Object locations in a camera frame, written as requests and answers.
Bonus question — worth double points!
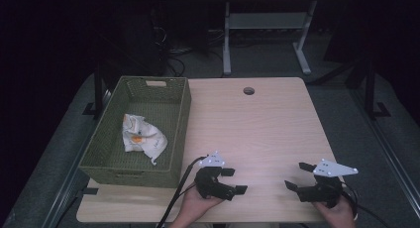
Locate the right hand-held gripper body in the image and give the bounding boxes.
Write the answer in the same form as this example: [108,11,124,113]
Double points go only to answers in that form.
[296,158,360,209]

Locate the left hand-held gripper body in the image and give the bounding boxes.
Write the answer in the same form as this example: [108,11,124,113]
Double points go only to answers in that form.
[194,151,237,202]

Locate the person's left hand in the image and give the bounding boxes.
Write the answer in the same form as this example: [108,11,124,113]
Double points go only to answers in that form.
[173,188,226,228]

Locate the person's right hand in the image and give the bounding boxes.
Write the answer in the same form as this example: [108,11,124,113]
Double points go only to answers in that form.
[312,193,359,228]

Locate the crumpled white cloth bag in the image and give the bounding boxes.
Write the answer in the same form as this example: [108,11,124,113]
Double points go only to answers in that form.
[121,113,169,167]

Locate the black metal stand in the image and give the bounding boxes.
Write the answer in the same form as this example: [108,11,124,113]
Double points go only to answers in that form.
[82,60,112,121]
[345,53,392,121]

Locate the green woven basket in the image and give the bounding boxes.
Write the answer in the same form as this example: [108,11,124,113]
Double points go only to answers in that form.
[78,75,193,189]

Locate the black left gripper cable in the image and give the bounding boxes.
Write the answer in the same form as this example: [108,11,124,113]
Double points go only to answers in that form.
[156,156,208,228]

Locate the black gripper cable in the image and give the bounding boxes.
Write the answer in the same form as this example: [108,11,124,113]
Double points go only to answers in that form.
[341,180,392,228]
[156,156,208,228]

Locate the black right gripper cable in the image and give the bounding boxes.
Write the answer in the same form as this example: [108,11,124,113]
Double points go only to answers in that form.
[341,180,392,228]

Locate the grey metal floor rail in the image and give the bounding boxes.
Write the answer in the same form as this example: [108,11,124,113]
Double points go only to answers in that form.
[41,88,112,228]
[349,85,420,220]

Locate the tangle of floor cables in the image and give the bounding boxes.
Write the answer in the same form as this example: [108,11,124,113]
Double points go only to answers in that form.
[155,24,227,78]

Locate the white metal desk frame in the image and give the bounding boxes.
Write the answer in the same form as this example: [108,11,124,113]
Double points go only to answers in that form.
[222,0,319,77]

